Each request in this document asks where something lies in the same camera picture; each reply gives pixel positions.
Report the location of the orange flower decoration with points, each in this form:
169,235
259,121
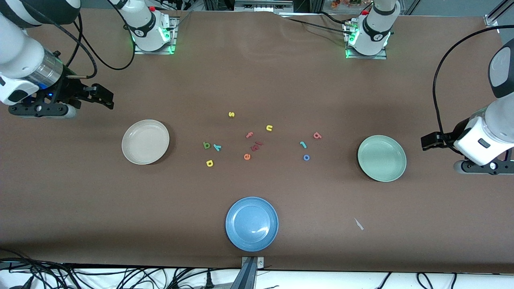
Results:
345,3

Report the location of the blue plate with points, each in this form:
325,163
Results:
251,223

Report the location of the green plate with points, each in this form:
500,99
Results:
381,158

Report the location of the brown table cover mat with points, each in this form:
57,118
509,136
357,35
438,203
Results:
257,80

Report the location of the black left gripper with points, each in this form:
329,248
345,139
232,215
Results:
454,135

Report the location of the beige brown plate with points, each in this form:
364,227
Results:
145,142

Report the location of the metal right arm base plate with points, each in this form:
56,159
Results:
152,52

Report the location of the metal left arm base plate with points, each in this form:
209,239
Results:
367,57

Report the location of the aluminium frame structure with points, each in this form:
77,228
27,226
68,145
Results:
263,5

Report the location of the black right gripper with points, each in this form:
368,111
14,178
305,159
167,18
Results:
69,90

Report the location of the aluminium corner extrusion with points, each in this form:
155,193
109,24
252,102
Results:
492,19

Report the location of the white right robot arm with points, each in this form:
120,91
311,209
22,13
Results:
16,52

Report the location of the white tape scrap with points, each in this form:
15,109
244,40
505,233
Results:
358,224

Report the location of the grey metal camera mount bracket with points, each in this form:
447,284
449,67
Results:
251,277

